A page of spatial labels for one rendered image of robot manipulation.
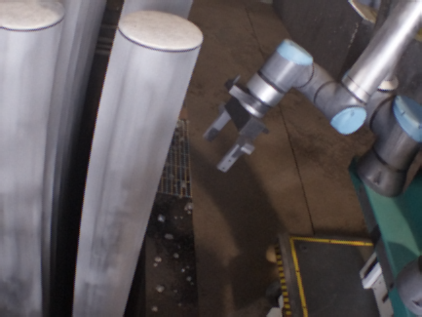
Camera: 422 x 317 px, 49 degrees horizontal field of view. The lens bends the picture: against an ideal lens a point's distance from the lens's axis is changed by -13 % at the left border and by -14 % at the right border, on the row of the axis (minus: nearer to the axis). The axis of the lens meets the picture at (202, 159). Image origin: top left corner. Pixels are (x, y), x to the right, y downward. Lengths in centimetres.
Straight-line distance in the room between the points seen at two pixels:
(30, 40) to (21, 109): 16
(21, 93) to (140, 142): 27
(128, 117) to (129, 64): 11
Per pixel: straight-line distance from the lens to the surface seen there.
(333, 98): 128
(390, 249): 141
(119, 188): 111
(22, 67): 97
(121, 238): 122
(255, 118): 127
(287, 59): 125
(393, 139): 150
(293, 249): 184
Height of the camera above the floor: 156
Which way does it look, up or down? 37 degrees down
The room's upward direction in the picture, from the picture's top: 19 degrees clockwise
